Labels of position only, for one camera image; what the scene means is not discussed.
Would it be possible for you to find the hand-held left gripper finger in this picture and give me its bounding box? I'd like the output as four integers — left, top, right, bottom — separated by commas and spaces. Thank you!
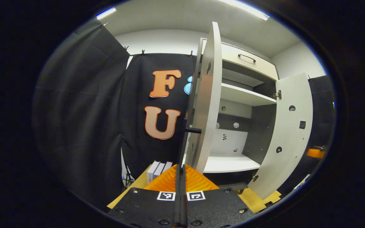
107, 164, 183, 228
182, 164, 255, 228

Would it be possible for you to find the white cabinet door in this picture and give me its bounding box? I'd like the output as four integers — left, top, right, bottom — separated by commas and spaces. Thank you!
247, 72, 313, 200
190, 22, 223, 174

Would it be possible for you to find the black door handle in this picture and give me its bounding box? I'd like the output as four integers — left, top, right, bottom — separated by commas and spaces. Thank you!
178, 126, 202, 168

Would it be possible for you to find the white double-door shoe cabinet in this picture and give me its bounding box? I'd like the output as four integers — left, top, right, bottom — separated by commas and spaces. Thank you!
182, 37, 279, 194

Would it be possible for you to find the white cabinet drawer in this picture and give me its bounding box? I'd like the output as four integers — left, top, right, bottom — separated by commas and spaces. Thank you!
202, 40, 279, 81

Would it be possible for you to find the black backdrop cloth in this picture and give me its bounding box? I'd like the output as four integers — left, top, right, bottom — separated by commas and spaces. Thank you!
32, 19, 336, 209

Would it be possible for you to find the ceiling light strip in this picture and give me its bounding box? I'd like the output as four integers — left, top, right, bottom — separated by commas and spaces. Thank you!
96, 7, 117, 20

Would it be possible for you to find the black drawer handle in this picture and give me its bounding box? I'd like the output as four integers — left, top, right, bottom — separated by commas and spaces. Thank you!
238, 54, 257, 63

